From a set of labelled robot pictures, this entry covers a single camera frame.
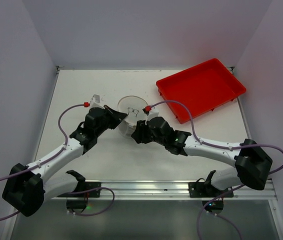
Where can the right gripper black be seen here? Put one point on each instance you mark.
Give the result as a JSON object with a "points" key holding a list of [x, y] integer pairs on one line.
{"points": [[142, 131]]}

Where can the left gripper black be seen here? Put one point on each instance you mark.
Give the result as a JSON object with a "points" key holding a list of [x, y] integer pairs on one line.
{"points": [[110, 115]]}

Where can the white mesh laundry bag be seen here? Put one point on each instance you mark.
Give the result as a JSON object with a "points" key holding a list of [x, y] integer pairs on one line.
{"points": [[133, 106]]}

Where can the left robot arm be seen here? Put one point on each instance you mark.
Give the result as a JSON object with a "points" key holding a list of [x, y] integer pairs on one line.
{"points": [[29, 186]]}

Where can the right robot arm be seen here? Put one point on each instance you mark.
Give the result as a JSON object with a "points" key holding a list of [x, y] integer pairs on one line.
{"points": [[248, 166]]}

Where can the red plastic tray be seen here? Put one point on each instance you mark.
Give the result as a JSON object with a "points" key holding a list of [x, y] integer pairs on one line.
{"points": [[201, 88]]}

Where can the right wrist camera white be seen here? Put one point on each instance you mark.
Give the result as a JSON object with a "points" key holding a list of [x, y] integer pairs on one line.
{"points": [[151, 112]]}

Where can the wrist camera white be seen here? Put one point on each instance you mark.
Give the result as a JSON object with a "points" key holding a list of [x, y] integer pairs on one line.
{"points": [[93, 103], [151, 112]]}

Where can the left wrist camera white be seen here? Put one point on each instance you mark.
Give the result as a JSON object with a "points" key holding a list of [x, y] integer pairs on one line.
{"points": [[93, 103]]}

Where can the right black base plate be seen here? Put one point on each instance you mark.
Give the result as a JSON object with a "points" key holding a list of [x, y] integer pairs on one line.
{"points": [[218, 182]]}

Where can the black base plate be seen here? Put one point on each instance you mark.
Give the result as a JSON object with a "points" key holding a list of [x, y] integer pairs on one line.
{"points": [[218, 182], [91, 187]]}

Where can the aluminium mounting rail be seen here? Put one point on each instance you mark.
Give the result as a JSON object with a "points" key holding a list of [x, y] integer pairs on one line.
{"points": [[142, 190]]}

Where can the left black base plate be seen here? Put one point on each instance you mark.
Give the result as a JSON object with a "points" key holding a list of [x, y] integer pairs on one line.
{"points": [[91, 187]]}

